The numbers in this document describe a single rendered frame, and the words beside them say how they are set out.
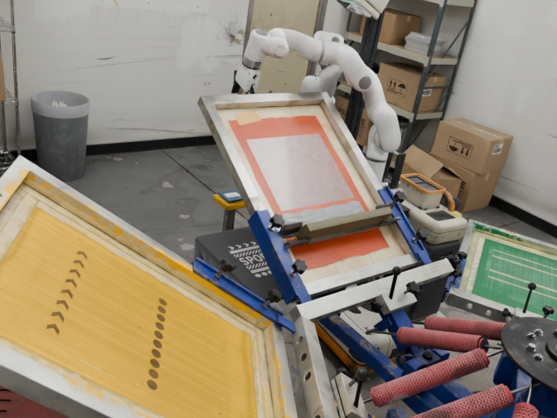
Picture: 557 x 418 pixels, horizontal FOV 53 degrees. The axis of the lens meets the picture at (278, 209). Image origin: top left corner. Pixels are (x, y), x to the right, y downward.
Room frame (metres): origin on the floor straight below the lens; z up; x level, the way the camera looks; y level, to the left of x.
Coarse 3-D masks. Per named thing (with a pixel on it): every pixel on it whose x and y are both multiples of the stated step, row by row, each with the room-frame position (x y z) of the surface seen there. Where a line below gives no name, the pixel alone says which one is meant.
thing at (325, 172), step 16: (288, 128) 2.05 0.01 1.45; (304, 128) 2.09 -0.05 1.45; (320, 128) 2.14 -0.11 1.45; (288, 144) 1.97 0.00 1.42; (304, 144) 2.01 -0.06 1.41; (320, 144) 2.06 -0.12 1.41; (304, 160) 1.94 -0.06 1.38; (320, 160) 1.98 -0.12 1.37; (336, 160) 2.03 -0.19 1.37; (320, 176) 1.92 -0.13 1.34; (336, 176) 1.96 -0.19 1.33; (320, 192) 1.85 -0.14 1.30; (336, 192) 1.89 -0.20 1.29; (352, 192) 1.93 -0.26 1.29; (352, 240) 1.74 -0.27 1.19; (368, 240) 1.77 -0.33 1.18; (384, 240) 1.81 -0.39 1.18
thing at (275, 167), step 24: (264, 120) 2.01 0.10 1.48; (240, 144) 1.85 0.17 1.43; (264, 144) 1.91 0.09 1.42; (264, 168) 1.81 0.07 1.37; (288, 168) 1.87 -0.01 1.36; (264, 192) 1.72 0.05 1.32; (288, 192) 1.78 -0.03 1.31; (312, 192) 1.83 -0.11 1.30; (288, 240) 1.61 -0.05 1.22; (336, 240) 1.70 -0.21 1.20; (312, 264) 1.57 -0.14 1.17
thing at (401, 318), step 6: (378, 312) 1.49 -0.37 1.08; (396, 312) 1.47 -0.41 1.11; (402, 312) 1.48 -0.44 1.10; (390, 318) 1.45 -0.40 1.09; (396, 318) 1.45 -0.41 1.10; (402, 318) 1.46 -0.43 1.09; (408, 318) 1.47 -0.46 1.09; (396, 324) 1.43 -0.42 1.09; (402, 324) 1.44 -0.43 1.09; (408, 324) 1.45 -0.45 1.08; (390, 330) 1.44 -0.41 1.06; (396, 330) 1.43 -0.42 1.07; (396, 336) 1.42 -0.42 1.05; (396, 342) 1.42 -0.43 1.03; (402, 348) 1.40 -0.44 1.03
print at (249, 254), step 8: (232, 248) 1.96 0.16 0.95; (240, 248) 1.97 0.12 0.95; (248, 248) 1.98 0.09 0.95; (256, 248) 1.99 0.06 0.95; (240, 256) 1.91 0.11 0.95; (248, 256) 1.92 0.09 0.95; (256, 256) 1.93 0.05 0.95; (248, 264) 1.86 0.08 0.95; (256, 264) 1.87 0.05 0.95; (264, 264) 1.88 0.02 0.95; (256, 272) 1.81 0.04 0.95; (264, 272) 1.82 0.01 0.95
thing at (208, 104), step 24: (216, 96) 1.94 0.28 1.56; (240, 96) 2.00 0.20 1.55; (264, 96) 2.07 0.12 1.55; (288, 96) 2.14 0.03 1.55; (312, 96) 2.21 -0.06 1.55; (216, 120) 1.85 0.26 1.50; (336, 120) 2.17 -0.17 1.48; (240, 168) 1.72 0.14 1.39; (360, 168) 2.03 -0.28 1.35; (240, 192) 1.67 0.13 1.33; (384, 264) 1.67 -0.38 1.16; (408, 264) 1.72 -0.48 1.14; (312, 288) 1.46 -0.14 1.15; (336, 288) 1.51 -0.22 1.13
